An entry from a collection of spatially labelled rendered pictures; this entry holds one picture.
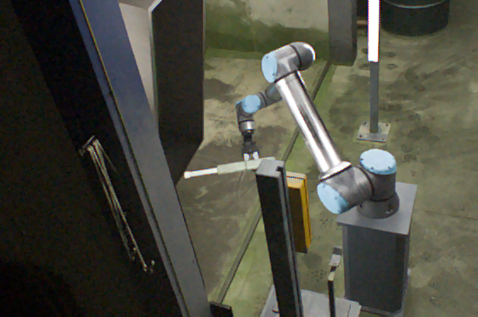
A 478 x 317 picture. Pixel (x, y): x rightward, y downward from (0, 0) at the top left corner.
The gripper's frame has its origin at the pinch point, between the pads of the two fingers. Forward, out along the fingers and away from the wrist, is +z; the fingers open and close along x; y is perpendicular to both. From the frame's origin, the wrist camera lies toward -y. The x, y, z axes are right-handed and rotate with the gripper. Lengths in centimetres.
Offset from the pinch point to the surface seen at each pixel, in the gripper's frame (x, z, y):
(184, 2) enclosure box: 19, -81, -38
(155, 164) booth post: 25, 11, -123
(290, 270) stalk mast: -11, 48, -139
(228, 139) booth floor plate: 18, -35, 95
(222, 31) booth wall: 14, -141, 157
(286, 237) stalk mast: -12, 40, -149
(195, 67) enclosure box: 22, -58, -9
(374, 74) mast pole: -83, -54, 54
